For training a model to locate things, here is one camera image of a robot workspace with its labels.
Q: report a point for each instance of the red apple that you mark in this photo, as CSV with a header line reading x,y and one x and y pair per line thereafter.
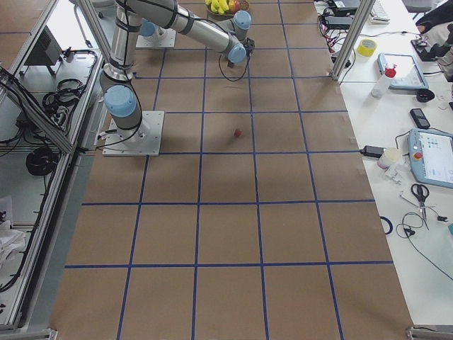
x,y
234,6

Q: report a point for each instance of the wicker fruit basket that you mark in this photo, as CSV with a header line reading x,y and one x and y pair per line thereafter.
x,y
244,7

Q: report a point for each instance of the yellow banana bunch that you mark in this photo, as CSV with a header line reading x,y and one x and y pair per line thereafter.
x,y
217,6

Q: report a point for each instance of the yellow tape roll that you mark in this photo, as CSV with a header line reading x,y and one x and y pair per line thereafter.
x,y
366,47

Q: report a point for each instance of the white bottle red cap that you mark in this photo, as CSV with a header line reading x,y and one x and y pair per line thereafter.
x,y
384,82

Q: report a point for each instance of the black power adapter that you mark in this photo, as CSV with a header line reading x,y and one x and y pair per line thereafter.
x,y
372,151

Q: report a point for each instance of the upper blue teach pendant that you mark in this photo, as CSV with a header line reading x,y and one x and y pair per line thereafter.
x,y
409,75

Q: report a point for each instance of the blue teach pendant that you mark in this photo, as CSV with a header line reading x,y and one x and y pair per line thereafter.
x,y
409,75
430,157

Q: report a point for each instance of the white paper cup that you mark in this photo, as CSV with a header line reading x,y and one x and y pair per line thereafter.
x,y
390,156

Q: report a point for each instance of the black round object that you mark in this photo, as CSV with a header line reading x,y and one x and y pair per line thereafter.
x,y
424,95

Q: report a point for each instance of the black phone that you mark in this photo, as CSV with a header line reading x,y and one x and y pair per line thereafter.
x,y
419,118

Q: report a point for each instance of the grey control box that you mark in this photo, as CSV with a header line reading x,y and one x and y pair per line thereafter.
x,y
46,52

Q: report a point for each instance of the lower blue teach pendant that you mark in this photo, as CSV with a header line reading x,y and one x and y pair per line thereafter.
x,y
430,157

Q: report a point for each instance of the black scissors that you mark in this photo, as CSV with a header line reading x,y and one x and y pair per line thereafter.
x,y
421,193

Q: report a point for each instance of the blue tape roll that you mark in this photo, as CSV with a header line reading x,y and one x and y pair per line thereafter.
x,y
389,225

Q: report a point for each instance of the aluminium frame post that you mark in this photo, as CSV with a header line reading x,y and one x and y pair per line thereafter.
x,y
358,22

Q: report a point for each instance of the aluminium side frame rail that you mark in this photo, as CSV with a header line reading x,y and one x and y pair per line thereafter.
x,y
29,200

